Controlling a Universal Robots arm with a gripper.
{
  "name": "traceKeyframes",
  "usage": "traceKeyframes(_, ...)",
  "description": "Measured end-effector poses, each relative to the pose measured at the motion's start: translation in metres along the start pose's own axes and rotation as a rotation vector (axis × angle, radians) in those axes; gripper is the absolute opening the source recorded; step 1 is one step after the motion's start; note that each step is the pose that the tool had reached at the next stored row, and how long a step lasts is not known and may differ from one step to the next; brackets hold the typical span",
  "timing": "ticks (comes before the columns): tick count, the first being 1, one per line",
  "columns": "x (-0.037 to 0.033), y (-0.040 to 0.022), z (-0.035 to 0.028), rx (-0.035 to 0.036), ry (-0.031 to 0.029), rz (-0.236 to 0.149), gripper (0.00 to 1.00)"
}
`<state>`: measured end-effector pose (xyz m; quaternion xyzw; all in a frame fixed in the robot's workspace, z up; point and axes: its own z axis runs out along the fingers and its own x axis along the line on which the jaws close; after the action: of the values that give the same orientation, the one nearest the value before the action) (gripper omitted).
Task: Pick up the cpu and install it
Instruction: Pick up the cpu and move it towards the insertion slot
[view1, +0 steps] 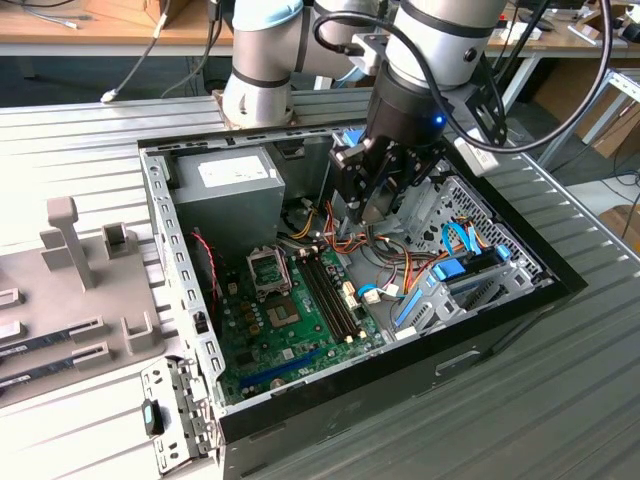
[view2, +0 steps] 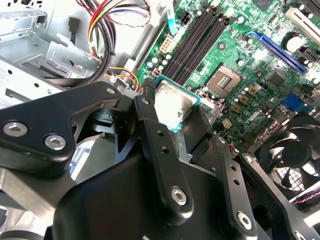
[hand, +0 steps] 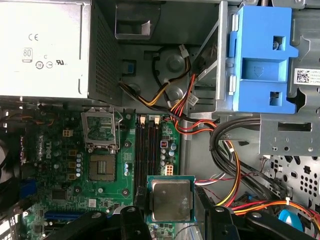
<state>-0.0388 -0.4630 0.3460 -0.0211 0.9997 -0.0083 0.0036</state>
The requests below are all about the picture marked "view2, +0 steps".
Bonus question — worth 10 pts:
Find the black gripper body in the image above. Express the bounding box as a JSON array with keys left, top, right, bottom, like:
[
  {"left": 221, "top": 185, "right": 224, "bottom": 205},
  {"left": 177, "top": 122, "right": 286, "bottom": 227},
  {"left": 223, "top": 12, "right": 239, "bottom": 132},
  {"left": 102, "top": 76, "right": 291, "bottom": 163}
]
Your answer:
[{"left": 46, "top": 151, "right": 258, "bottom": 240}]

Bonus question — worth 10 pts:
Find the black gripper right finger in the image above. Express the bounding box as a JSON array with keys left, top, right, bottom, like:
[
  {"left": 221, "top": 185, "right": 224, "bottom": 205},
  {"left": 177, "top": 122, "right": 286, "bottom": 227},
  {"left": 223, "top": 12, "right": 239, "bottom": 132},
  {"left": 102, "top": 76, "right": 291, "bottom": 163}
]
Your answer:
[{"left": 185, "top": 106, "right": 320, "bottom": 240}]

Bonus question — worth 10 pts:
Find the silver green CPU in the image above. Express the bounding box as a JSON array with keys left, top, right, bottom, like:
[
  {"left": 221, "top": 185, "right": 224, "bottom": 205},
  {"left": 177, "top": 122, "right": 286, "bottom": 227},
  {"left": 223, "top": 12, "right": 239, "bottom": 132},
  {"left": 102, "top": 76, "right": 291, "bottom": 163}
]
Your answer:
[{"left": 153, "top": 79, "right": 201, "bottom": 132}]

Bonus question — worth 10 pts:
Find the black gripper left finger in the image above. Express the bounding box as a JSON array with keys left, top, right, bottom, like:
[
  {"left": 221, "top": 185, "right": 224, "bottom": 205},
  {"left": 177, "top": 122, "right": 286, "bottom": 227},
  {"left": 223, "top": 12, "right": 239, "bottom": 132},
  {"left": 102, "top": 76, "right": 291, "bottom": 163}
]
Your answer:
[{"left": 0, "top": 79, "right": 195, "bottom": 221}]

